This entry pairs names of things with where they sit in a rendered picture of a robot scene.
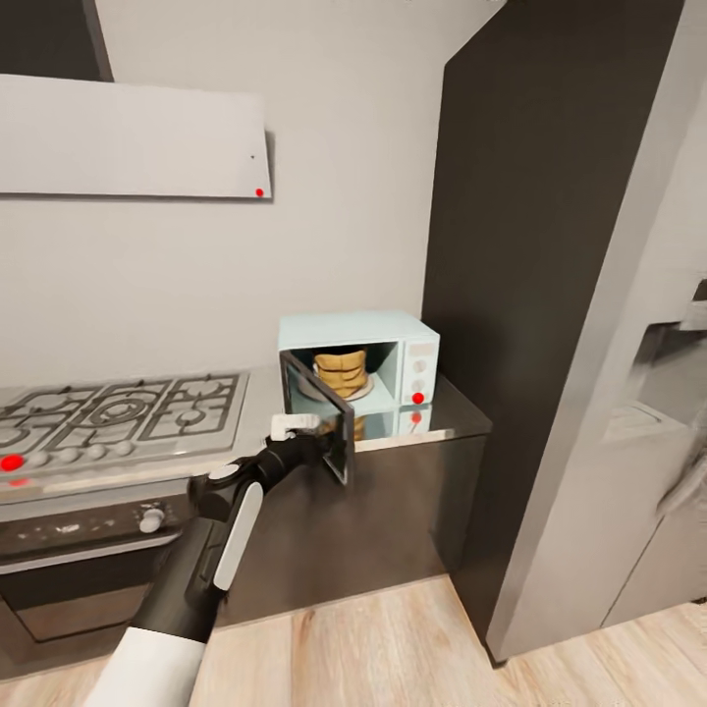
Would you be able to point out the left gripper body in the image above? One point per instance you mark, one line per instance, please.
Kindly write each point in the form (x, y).
(303, 449)

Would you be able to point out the range hood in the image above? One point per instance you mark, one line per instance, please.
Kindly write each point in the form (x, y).
(67, 127)

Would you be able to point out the popcorn bag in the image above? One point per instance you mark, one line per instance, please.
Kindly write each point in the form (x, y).
(341, 367)

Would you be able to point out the microwave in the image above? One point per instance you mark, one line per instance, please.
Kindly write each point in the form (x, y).
(401, 364)

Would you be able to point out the burner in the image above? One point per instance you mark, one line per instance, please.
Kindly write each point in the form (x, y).
(54, 429)

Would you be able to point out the oven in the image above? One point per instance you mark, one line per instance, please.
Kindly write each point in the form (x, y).
(75, 568)

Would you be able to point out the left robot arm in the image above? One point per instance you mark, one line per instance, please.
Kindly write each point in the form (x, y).
(157, 662)

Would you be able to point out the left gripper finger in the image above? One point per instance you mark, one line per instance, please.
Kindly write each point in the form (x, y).
(327, 442)

